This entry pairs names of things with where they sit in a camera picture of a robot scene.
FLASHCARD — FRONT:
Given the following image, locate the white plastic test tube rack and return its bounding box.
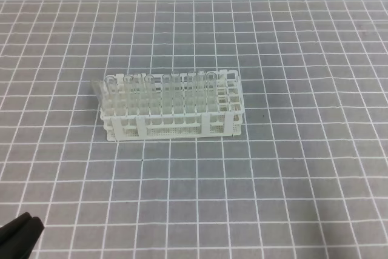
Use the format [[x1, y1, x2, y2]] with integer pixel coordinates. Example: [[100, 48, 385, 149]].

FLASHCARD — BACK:
[[100, 70, 245, 141]]

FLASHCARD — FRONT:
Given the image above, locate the clear glass test tube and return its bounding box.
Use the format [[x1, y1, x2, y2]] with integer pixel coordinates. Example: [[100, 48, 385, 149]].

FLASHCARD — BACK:
[[206, 72, 218, 112]]

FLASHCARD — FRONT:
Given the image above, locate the leaning clear test tube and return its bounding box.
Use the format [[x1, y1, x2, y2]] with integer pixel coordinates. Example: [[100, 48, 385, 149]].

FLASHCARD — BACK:
[[90, 80, 105, 110]]

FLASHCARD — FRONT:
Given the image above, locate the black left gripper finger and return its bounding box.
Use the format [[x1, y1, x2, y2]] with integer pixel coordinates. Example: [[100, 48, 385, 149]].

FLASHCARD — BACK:
[[1, 212, 45, 259]]

